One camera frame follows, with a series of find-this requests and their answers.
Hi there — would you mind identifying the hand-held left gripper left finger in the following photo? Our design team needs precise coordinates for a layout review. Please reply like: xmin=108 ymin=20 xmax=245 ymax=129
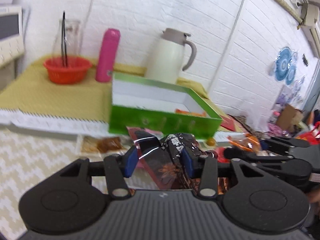
xmin=59 ymin=146 xmax=139 ymax=200

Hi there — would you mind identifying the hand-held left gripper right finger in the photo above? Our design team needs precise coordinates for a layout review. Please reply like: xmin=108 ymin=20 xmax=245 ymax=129
xmin=181 ymin=146 xmax=263 ymax=198

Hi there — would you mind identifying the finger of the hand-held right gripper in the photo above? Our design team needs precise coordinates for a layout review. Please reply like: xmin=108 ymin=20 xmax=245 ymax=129
xmin=259 ymin=136 xmax=311 ymax=149
xmin=224 ymin=147 xmax=296 ymax=162

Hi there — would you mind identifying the orange snack packet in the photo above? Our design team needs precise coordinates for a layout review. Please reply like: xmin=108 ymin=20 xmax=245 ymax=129
xmin=174 ymin=108 xmax=208 ymax=117
xmin=227 ymin=132 xmax=265 ymax=153

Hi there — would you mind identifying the dark floral snack packet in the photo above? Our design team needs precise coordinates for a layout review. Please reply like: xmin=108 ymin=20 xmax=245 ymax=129
xmin=126 ymin=126 xmax=200 ymax=190

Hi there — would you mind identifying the green cardboard box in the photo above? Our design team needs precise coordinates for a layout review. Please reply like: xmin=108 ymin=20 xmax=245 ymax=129
xmin=108 ymin=72 xmax=223 ymax=140

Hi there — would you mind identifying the clear packet of brown snacks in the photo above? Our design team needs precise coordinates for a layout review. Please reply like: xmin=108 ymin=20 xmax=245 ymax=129
xmin=76 ymin=135 xmax=127 ymax=157

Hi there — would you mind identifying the brown cardboard box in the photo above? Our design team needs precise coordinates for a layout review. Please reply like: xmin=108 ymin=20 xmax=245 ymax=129
xmin=275 ymin=104 xmax=304 ymax=133

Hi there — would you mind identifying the red snack packet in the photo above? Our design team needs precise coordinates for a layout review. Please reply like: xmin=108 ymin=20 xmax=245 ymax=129
xmin=209 ymin=147 xmax=232 ymax=163

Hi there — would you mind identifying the dark patterned cloth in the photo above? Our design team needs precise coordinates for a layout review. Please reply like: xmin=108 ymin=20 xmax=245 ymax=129
xmin=232 ymin=115 xmax=262 ymax=135

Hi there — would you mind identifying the red envelope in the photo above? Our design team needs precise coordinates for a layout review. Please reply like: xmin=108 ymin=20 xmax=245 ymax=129
xmin=220 ymin=116 xmax=237 ymax=132

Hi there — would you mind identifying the flat orange snack packet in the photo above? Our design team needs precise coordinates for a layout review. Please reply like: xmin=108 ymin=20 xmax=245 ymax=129
xmin=174 ymin=108 xmax=208 ymax=117

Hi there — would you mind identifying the beige patterned mat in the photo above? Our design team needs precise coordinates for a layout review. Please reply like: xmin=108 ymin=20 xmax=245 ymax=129
xmin=0 ymin=127 xmax=135 ymax=240

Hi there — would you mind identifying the white thermal carafe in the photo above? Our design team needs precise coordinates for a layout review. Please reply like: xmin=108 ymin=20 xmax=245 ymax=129
xmin=144 ymin=27 xmax=197 ymax=85

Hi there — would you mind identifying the pink thermos bottle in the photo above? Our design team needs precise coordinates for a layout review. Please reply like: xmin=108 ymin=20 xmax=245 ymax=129
xmin=95 ymin=28 xmax=121 ymax=83

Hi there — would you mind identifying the orange plastic basket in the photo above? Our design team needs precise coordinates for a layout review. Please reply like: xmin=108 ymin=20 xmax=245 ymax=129
xmin=42 ymin=56 xmax=93 ymax=84

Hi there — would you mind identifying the yellow and white cloth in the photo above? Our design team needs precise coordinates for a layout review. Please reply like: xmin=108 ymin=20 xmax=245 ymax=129
xmin=0 ymin=55 xmax=234 ymax=142

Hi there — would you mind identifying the white air conditioner unit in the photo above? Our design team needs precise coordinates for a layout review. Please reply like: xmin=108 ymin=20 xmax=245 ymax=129
xmin=299 ymin=1 xmax=320 ymax=55

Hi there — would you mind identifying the clear glass pitcher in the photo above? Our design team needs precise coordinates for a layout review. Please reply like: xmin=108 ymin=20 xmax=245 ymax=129
xmin=51 ymin=19 xmax=84 ymax=60

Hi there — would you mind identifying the thin black utensil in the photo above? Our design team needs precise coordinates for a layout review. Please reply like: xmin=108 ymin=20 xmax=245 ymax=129
xmin=61 ymin=10 xmax=69 ymax=68

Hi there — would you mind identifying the white appliance with display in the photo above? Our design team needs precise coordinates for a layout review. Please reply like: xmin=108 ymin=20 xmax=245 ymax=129
xmin=0 ymin=4 xmax=25 ymax=65

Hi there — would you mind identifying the blue round wall decoration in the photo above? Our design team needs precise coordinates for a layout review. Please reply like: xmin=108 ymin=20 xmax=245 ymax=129
xmin=270 ymin=46 xmax=300 ymax=85

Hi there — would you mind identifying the white wall pipe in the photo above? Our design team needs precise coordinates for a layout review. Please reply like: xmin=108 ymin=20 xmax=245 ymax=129
xmin=209 ymin=0 xmax=250 ymax=93

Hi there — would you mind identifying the thin white wall cable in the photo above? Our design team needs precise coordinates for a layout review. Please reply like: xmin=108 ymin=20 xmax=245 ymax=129
xmin=85 ymin=0 xmax=102 ymax=25

